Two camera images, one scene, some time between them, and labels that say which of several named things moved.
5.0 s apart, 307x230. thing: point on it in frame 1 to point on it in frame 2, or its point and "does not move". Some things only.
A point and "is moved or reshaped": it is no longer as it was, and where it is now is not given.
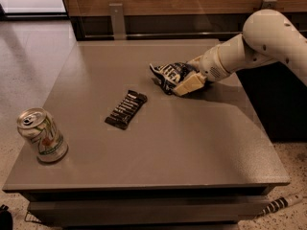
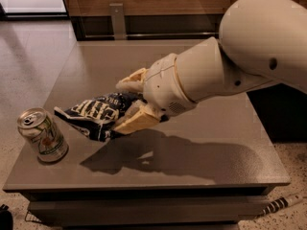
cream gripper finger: [193, 82] to [137, 116]
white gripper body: [211, 66] to [163, 85]
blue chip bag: [172, 74] is moved or reshaped
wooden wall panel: [182, 0] does not move
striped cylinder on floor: [280, 203] does not move
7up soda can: [37, 126] does not move
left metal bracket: [118, 21] does not move
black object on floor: [6, 218] does not move
